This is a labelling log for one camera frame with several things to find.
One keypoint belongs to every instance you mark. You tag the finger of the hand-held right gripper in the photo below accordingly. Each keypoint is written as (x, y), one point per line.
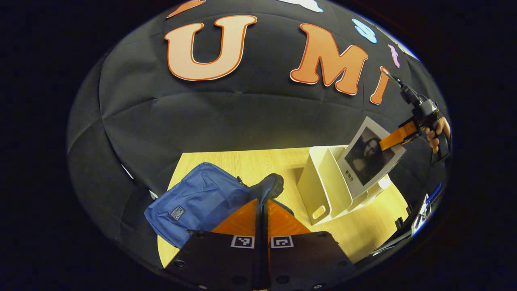
(398, 135)

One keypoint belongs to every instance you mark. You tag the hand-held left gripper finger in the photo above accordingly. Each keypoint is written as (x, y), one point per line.
(258, 258)
(266, 258)

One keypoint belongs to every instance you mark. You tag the dark portrait cover book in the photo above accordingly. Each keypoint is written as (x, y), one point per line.
(367, 161)

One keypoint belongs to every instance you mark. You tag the blue schoolbag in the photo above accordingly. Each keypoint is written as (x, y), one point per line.
(202, 194)

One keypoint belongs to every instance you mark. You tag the white bookshelf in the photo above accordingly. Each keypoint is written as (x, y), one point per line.
(323, 190)

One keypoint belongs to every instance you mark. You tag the mixed clutter beside table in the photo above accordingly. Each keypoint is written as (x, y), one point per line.
(422, 210)

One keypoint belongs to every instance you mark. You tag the black table clamp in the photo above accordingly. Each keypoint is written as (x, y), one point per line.
(400, 223)

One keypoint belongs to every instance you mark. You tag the black backdrop cloth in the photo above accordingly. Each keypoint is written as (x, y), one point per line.
(242, 121)

